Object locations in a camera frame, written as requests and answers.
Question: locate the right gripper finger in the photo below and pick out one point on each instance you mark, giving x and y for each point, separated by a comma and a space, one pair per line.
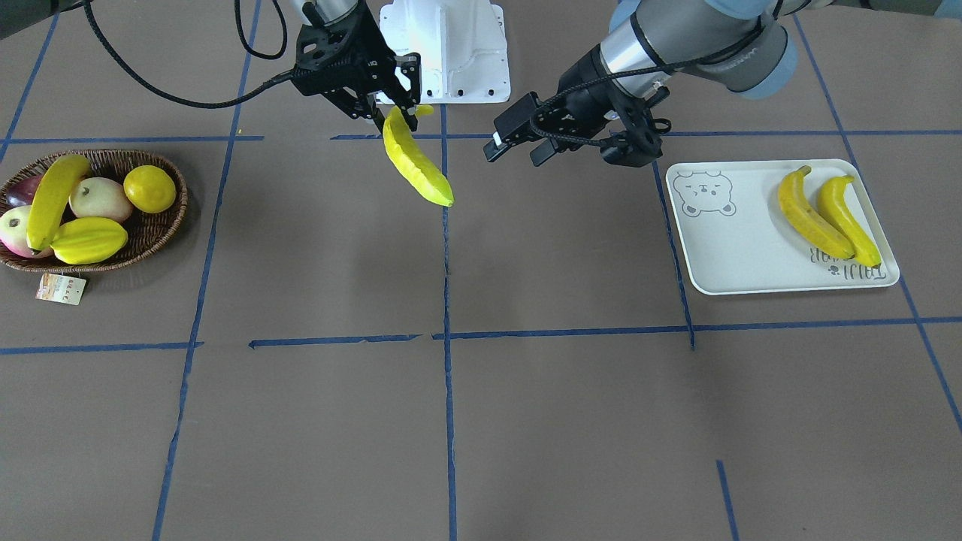
410, 68
373, 113

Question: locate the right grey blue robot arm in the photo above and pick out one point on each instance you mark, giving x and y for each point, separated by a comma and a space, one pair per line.
342, 55

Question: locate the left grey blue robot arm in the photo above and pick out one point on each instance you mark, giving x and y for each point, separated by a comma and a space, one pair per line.
739, 44

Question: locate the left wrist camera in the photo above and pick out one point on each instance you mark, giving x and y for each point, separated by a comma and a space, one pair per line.
517, 118

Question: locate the red pink apple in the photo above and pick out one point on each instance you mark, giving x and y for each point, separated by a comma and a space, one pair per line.
14, 224

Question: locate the pale apple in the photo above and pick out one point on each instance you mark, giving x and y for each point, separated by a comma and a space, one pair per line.
100, 197

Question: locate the yellow starfruit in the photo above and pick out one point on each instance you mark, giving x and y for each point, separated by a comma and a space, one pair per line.
89, 240

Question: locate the dark purple fruit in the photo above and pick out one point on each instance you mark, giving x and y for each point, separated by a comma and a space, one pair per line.
23, 192

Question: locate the white camera pole base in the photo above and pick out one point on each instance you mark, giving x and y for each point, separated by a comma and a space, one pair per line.
462, 46

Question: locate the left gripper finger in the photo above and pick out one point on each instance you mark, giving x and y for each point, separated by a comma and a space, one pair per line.
549, 148
502, 143

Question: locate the brown wicker basket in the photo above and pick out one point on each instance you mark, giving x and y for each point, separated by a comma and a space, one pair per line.
148, 232

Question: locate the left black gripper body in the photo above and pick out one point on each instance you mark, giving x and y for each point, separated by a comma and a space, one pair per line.
580, 84

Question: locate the yellow banana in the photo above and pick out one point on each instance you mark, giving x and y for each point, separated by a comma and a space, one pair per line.
831, 204
51, 199
801, 215
411, 163

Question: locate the paper basket tag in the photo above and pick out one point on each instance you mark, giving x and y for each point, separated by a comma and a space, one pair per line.
61, 289

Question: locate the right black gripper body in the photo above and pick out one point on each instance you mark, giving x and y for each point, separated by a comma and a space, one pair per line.
366, 43

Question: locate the white bear tray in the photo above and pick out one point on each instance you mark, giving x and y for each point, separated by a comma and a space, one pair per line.
736, 240

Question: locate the yellow lemon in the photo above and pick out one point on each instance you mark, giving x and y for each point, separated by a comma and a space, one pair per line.
150, 189

